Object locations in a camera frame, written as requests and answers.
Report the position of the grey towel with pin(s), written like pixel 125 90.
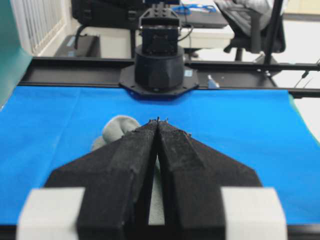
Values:
pixel 114 129

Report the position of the black bag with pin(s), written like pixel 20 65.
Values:
pixel 121 14

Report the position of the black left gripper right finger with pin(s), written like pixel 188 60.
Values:
pixel 208 195

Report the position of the blue table cloth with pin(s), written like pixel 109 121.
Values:
pixel 42 128

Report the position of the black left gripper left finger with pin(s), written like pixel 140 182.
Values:
pixel 98 196

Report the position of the green backdrop board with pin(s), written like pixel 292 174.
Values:
pixel 14 60

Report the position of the black office chair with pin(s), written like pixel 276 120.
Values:
pixel 250 21

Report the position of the black aluminium frame rail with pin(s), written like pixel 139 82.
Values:
pixel 118 73

